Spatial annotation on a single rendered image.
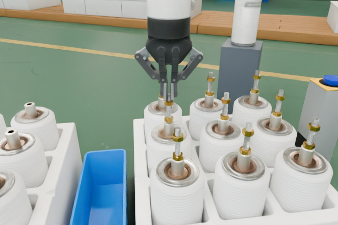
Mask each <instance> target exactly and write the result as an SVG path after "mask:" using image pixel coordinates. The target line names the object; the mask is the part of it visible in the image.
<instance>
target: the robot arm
mask: <svg viewBox="0 0 338 225"><path fill-rule="evenodd" d="M261 2H262V0H235V5H234V15H233V25H232V35H231V44H232V45H235V46H240V47H251V46H254V45H255V44H256V37H257V31H258V24H259V17H260V10H261ZM194 8H195V1H194V0H147V29H148V39H147V41H146V44H145V47H144V48H142V49H141V50H137V52H136V54H135V55H134V58H135V59H136V60H137V62H138V63H139V64H140V65H141V67H142V68H143V69H144V70H145V71H146V73H147V74H148V75H149V76H150V78H151V79H153V80H154V79H157V80H159V81H160V96H161V97H163V100H167V88H168V79H167V68H166V65H168V64H169V65H171V66H172V73H171V81H170V92H171V100H174V98H175V97H177V95H178V81H180V80H186V79H187V78H188V76H189V75H190V74H191V73H192V72H193V70H194V69H195V68H196V67H197V66H198V64H199V63H200V62H201V61H202V60H203V53H202V51H198V50H196V49H195V48H194V47H193V45H192V41H191V39H190V24H191V10H194ZM148 52H149V53H150V55H151V56H152V57H153V59H154V60H155V61H156V62H157V63H158V65H159V71H157V69H156V68H155V67H154V66H153V64H152V63H151V62H150V61H149V59H148V58H149V54H148ZM189 52H190V53H191V54H190V61H189V62H188V63H187V64H186V66H185V67H184V68H183V69H182V71H180V72H178V65H179V64H180V63H181V62H182V61H183V60H184V59H185V57H186V56H187V55H188V54H189Z"/></svg>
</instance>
